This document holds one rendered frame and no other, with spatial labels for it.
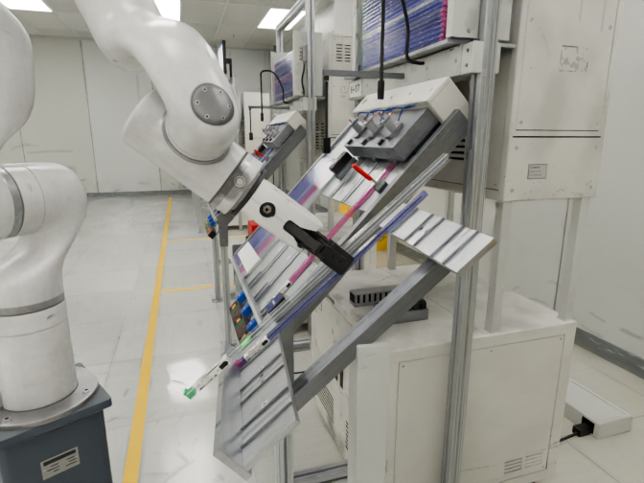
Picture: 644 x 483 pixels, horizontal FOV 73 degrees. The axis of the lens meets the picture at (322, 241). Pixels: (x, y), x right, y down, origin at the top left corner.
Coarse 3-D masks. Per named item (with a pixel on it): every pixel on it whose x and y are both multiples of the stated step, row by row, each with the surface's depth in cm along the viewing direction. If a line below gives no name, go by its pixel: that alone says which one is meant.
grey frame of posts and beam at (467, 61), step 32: (480, 0) 99; (480, 32) 99; (416, 64) 121; (448, 64) 107; (480, 64) 100; (480, 96) 101; (480, 128) 103; (480, 192) 107; (480, 224) 109; (448, 384) 122; (288, 448) 107; (448, 448) 125; (288, 480) 109; (448, 480) 126
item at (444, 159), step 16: (448, 160) 61; (432, 176) 62; (384, 208) 62; (368, 224) 62; (352, 240) 62; (320, 272) 62; (304, 288) 62; (288, 304) 62; (272, 320) 62; (256, 336) 62; (240, 352) 62
